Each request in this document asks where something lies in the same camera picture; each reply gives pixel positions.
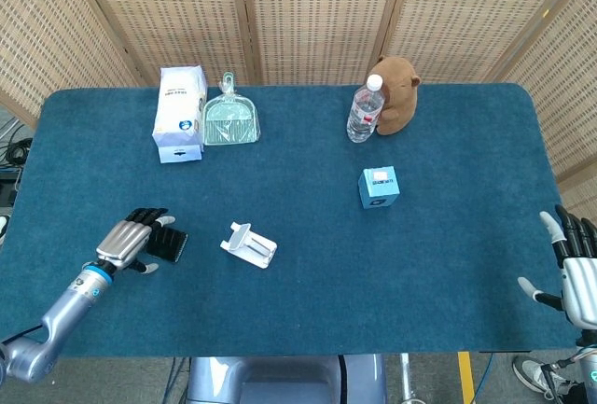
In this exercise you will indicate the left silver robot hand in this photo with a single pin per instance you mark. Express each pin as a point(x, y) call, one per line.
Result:
point(123, 238)

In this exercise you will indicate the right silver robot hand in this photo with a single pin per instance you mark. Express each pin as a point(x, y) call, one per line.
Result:
point(580, 278)

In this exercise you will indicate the black smartphone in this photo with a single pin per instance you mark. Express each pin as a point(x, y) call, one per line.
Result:
point(170, 243)

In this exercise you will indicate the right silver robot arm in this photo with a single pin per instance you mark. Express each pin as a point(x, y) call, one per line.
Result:
point(588, 366)

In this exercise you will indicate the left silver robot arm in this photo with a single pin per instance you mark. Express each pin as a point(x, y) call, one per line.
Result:
point(70, 306)

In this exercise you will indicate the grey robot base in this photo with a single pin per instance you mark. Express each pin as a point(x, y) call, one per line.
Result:
point(280, 378)

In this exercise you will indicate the white folding phone stand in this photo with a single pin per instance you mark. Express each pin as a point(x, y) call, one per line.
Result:
point(254, 250)

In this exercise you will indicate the white sneaker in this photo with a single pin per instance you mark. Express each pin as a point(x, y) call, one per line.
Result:
point(536, 373)

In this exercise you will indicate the white tissue pack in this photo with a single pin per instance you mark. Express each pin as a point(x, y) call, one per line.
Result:
point(179, 105)

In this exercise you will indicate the green dustpan brush set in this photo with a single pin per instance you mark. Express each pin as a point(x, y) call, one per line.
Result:
point(231, 124)

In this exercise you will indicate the metal table leg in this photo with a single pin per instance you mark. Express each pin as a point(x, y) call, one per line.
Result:
point(406, 376)

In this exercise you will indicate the blue table cloth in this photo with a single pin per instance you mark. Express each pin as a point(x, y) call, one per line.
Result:
point(326, 282)

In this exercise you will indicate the blue speaker box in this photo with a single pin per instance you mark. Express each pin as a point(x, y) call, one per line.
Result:
point(379, 187)

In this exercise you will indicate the brown capybara plush toy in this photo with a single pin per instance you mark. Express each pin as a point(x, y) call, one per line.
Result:
point(398, 101)

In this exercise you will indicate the clear plastic water bottle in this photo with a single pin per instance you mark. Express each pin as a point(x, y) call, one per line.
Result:
point(364, 115)

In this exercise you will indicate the woven folding screen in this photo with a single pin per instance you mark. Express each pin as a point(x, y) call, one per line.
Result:
point(317, 17)

